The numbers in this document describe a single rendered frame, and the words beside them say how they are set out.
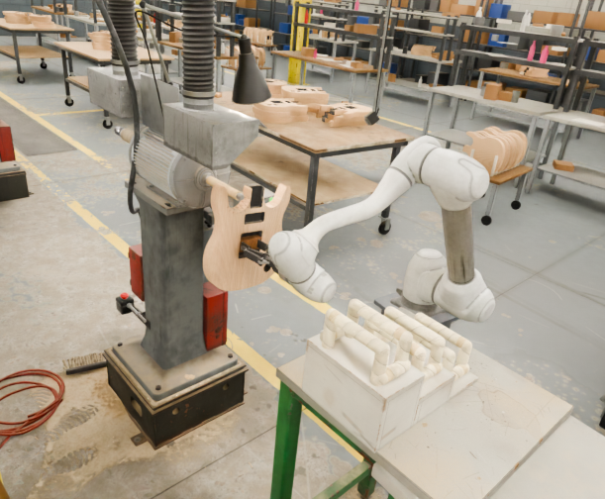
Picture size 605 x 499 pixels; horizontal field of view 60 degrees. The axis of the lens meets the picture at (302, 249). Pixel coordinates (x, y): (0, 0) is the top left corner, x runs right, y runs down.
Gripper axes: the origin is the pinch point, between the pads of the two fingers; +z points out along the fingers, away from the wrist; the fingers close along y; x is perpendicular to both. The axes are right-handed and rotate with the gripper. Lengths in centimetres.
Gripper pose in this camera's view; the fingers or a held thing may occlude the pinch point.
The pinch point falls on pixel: (251, 245)
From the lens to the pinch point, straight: 193.1
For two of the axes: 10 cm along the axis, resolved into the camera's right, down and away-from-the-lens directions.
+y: 7.3, -1.4, 6.7
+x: 1.6, -9.2, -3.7
